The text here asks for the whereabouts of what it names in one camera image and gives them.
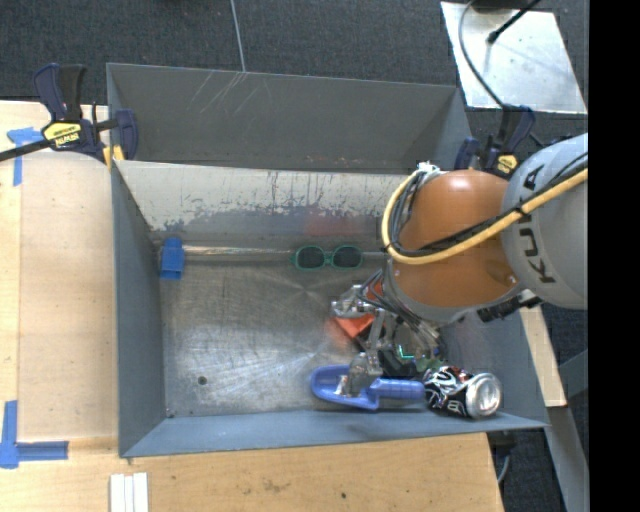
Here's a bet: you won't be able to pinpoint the black cylinder on white bracket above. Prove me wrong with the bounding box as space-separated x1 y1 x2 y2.
476 289 544 323

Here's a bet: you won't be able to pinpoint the crushed black and white can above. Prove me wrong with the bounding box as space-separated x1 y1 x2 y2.
422 365 504 421

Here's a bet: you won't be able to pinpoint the orange-red flat piece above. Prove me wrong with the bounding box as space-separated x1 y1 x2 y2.
323 310 377 352

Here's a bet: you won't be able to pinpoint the green sunglasses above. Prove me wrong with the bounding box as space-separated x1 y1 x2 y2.
290 244 364 273

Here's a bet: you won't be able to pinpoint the blue plastic scoop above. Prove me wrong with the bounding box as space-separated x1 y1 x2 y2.
308 364 427 413

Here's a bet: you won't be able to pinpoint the blue block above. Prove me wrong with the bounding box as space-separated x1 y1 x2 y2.
159 236 186 281

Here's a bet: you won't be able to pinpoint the grey metal bin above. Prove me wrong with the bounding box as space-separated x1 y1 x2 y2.
105 62 552 459

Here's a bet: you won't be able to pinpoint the pale wood board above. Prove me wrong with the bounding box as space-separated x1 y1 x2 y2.
16 148 122 443

